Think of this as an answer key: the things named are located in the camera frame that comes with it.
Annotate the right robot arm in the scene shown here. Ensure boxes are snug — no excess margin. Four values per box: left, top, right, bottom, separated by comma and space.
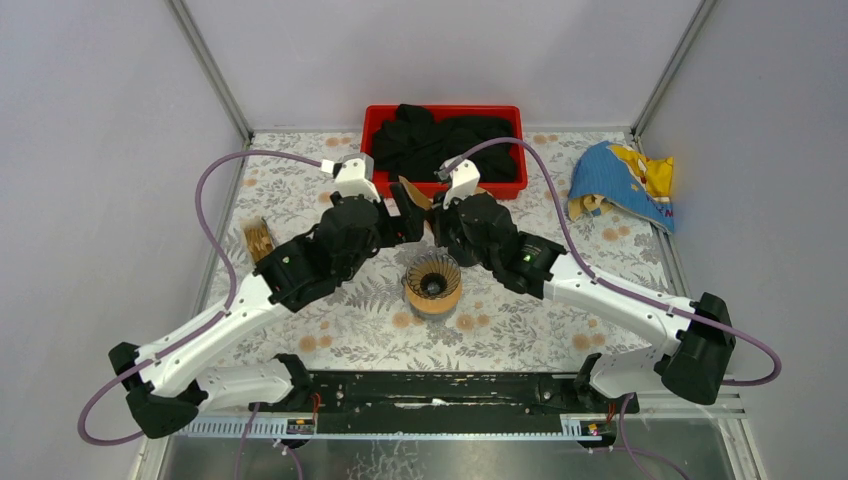
430, 193, 736, 412

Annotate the orange coffee filter box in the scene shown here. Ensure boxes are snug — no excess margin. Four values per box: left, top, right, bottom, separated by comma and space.
242, 217, 277, 266

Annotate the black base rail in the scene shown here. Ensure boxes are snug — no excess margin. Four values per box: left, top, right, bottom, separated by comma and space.
259, 371, 640, 436

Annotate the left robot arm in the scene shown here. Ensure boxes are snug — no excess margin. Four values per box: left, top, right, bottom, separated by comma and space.
109, 182, 432, 439

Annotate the grey glass dripper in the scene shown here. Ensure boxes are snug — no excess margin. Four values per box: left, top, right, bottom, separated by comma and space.
403, 250, 461, 300

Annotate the red plastic bin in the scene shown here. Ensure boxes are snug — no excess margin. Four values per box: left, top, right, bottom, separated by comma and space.
361, 104, 527, 199

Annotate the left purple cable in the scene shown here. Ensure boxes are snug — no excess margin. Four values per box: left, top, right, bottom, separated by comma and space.
76, 149, 333, 480

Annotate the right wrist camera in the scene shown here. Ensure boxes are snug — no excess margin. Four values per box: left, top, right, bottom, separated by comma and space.
435, 156, 480, 210

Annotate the blue and yellow cloth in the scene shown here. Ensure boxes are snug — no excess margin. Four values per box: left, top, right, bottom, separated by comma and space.
566, 141, 675, 233

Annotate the black cloth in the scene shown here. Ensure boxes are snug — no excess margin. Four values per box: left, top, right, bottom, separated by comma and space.
370, 104, 514, 183

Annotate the purple cable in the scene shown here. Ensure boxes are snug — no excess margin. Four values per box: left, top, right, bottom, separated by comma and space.
437, 136, 783, 480
76, 149, 333, 480

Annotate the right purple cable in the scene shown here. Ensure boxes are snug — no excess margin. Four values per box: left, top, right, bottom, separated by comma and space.
437, 136, 783, 480

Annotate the clear glass carafe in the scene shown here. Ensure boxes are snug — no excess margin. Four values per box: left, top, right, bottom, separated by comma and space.
403, 275, 459, 322

